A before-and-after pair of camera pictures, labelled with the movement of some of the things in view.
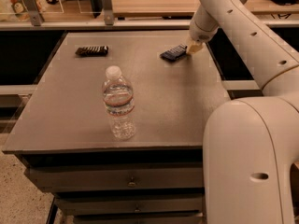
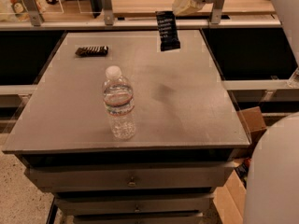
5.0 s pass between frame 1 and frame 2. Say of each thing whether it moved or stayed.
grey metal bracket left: stayed
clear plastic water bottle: stayed
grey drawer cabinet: stayed
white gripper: moved
